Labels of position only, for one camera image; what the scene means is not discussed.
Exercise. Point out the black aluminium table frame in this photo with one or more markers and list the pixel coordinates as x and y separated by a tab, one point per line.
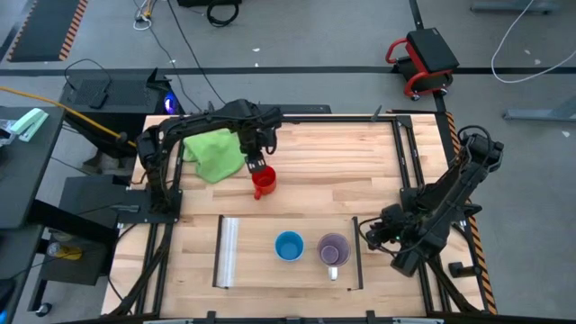
407	148

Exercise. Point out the green cloth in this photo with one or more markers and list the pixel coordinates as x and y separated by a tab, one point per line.
216	155

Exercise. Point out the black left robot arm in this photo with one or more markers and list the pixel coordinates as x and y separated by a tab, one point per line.
202	121

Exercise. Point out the blue cup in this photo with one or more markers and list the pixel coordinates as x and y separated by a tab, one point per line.
289	246

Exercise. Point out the black desk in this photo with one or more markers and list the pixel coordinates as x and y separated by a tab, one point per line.
27	171

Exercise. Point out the black cart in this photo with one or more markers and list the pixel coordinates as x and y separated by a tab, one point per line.
85	202

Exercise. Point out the mint green stapler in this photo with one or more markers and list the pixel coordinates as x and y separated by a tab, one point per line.
29	123

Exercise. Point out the red and black rolling stool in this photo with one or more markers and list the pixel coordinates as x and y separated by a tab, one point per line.
427	54

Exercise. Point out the black mat with hazard stripes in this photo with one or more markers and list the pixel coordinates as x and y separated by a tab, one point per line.
45	27

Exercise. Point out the orange black hazard tape strip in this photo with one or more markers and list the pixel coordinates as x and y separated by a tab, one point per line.
481	261

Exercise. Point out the black computer tower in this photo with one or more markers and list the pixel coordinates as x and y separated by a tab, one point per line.
126	96

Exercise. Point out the grey stand base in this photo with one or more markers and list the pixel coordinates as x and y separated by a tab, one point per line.
540	112

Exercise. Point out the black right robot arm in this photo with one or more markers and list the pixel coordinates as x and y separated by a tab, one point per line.
459	180

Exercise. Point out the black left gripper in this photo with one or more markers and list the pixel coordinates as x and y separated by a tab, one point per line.
255	146

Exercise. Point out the black power strip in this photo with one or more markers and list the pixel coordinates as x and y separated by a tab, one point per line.
297	109

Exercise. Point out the red mug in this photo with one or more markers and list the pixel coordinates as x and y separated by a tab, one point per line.
264	182

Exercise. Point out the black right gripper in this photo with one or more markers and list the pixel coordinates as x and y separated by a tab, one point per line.
392	225

